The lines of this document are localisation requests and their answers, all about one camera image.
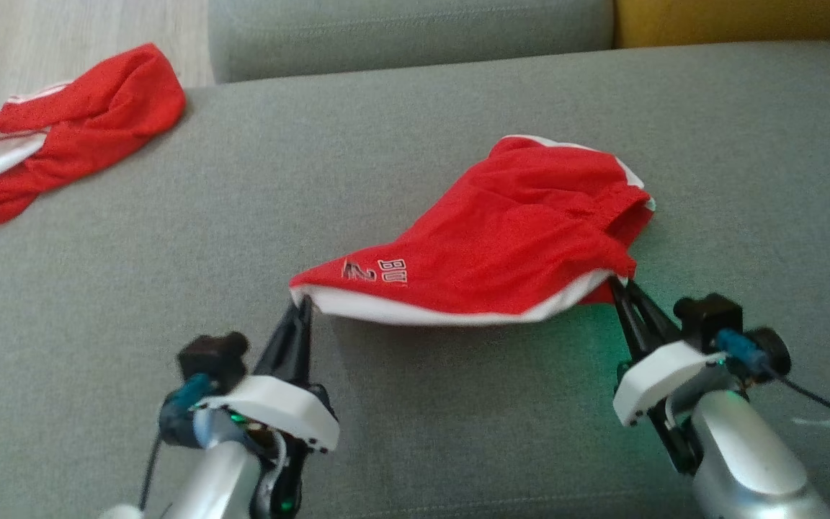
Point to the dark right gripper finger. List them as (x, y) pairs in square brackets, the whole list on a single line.
[(631, 331), (656, 328)]

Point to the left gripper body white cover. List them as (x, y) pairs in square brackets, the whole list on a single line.
[(278, 407)]

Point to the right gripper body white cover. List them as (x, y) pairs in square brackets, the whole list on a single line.
[(649, 378)]

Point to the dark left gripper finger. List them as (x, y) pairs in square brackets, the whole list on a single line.
[(305, 346), (282, 349)]

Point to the red shorts white hem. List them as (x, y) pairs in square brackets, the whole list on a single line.
[(501, 238)]

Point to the red jersey white sleeves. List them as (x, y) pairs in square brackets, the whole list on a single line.
[(91, 122)]

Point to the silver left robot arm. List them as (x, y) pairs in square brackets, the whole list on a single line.
[(213, 476)]

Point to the grey sofa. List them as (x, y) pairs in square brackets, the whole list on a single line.
[(415, 418)]

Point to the yellow sofa cushion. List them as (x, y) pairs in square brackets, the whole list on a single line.
[(732, 18)]

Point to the grey sofa back cushion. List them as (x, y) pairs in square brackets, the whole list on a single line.
[(400, 32)]

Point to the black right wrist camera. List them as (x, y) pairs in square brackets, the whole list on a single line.
[(707, 317)]

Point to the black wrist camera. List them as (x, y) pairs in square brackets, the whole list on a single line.
[(210, 357), (707, 317)]

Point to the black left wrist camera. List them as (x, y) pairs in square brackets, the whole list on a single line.
[(210, 357)]

